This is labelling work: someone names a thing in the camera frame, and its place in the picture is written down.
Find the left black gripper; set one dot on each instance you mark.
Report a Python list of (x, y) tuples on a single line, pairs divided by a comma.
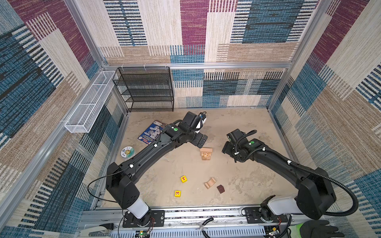
[(196, 142)]

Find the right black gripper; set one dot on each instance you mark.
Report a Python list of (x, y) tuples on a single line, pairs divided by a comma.
[(226, 148)]

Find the plain wood block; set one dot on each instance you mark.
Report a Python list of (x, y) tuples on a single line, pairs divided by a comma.
[(206, 150)]

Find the light wood block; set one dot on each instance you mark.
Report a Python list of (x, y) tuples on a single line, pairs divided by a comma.
[(201, 154)]

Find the patterned wood block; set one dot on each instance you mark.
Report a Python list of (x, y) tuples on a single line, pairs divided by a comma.
[(205, 154)]

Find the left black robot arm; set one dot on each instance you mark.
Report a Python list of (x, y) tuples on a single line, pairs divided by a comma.
[(121, 179)]

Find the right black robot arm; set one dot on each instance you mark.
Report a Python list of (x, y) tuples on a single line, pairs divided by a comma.
[(315, 194)]

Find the wood arch block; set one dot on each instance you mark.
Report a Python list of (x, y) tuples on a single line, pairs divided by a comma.
[(210, 183)]

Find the dark red triangular block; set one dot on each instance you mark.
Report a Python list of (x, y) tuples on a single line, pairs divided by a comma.
[(221, 189)]

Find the black and green gloved hand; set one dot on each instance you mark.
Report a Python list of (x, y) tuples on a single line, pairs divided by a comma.
[(314, 229)]

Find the yellow cube with red letter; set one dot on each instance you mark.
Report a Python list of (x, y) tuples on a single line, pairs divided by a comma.
[(183, 179)]

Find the blue paperback comic book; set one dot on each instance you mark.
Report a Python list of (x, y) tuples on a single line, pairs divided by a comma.
[(152, 132)]

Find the round tin can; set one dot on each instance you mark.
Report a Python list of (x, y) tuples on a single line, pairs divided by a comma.
[(127, 152)]

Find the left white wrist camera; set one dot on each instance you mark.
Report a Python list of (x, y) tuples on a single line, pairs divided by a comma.
[(202, 120)]

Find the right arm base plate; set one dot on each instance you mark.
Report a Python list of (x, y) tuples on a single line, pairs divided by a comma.
[(259, 215)]

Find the black wire mesh shelf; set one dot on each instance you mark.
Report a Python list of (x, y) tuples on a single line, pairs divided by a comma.
[(146, 89)]

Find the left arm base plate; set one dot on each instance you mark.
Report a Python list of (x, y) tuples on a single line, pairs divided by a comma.
[(153, 218)]

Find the white wire mesh basket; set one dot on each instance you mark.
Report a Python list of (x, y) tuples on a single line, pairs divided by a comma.
[(89, 108)]

